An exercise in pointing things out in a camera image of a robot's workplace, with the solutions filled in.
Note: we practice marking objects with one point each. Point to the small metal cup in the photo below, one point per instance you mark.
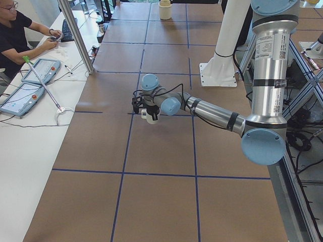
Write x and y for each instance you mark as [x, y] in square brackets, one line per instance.
[101, 28]

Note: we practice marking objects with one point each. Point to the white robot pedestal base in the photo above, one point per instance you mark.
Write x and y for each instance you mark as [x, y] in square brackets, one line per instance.
[219, 71]

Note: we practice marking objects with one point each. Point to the person in black shirt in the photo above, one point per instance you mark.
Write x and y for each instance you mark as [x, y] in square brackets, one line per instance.
[13, 40]

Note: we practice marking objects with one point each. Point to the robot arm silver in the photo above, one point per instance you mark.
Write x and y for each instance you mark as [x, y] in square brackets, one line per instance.
[263, 131]

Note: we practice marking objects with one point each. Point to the aluminium frame post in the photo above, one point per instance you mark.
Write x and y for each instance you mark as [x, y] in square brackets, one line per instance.
[67, 12]

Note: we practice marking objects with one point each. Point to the upper teach pendant tablet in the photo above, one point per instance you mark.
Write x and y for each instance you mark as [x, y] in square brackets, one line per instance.
[46, 68]

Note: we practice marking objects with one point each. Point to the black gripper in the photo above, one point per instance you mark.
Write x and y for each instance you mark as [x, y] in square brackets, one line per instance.
[151, 110]

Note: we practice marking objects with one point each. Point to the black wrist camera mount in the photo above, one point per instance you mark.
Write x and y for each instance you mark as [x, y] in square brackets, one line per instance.
[137, 103]

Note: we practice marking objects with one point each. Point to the teach pendant tablet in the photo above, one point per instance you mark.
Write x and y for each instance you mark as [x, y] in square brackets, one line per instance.
[46, 68]
[22, 99]

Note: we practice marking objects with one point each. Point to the metal rod green handle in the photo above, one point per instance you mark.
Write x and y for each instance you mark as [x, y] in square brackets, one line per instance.
[27, 60]

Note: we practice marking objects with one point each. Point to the lower teach pendant tablet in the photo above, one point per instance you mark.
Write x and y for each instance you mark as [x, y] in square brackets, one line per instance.
[22, 99]

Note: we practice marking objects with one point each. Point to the white ribbed mug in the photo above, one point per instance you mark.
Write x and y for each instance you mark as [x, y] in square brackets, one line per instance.
[146, 116]

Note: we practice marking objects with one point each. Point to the cream cylinder container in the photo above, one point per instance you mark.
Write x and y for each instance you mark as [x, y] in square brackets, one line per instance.
[165, 9]

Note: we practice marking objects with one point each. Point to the black keyboard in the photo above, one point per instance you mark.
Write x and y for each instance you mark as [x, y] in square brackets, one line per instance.
[67, 34]

